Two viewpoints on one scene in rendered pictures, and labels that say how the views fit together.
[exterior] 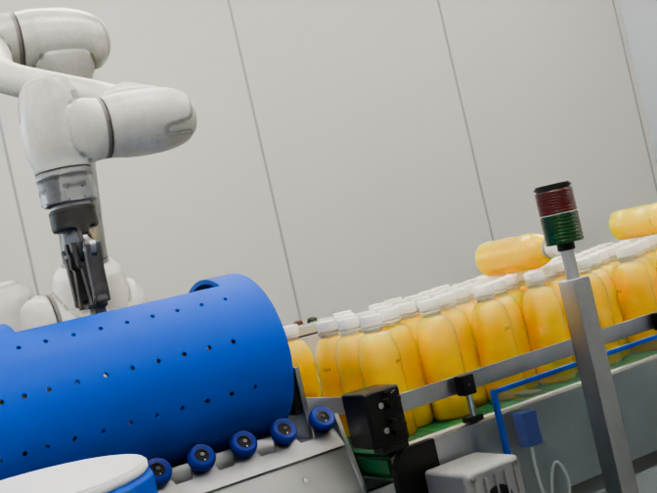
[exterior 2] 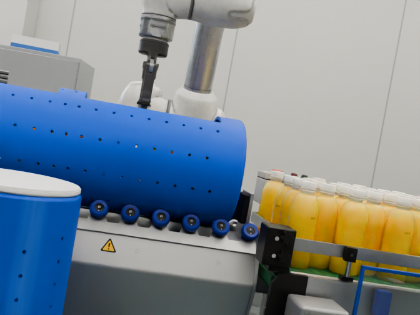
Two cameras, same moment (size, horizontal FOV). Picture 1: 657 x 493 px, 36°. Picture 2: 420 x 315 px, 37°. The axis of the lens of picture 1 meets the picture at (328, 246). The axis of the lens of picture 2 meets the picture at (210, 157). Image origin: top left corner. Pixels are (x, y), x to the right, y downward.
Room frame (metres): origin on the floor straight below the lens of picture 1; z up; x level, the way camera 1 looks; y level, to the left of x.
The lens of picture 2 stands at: (0.25, -0.38, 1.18)
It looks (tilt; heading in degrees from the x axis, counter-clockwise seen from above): 2 degrees down; 22
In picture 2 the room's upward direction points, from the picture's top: 10 degrees clockwise
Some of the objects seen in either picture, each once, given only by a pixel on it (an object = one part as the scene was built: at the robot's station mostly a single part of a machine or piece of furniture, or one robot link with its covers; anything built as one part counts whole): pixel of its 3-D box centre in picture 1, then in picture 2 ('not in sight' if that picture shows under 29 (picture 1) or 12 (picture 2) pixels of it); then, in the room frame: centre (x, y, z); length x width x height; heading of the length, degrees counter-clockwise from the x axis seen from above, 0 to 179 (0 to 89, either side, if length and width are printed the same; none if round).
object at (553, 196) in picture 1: (555, 201); not in sight; (1.70, -0.38, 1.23); 0.06 x 0.06 x 0.04
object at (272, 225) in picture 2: (374, 420); (274, 247); (1.66, -0.01, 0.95); 0.10 x 0.07 x 0.10; 32
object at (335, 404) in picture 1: (328, 405); (269, 228); (1.85, 0.06, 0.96); 0.40 x 0.01 x 0.03; 32
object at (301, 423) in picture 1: (287, 403); (241, 214); (1.81, 0.13, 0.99); 0.10 x 0.02 x 0.12; 32
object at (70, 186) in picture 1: (66, 190); (156, 29); (1.65, 0.39, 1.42); 0.09 x 0.09 x 0.06
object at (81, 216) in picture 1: (76, 234); (151, 58); (1.65, 0.39, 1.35); 0.08 x 0.07 x 0.09; 31
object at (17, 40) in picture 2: not in sight; (35, 46); (2.94, 1.80, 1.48); 0.24 x 0.12 x 0.08; 123
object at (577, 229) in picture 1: (561, 228); not in sight; (1.70, -0.38, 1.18); 0.06 x 0.06 x 0.05
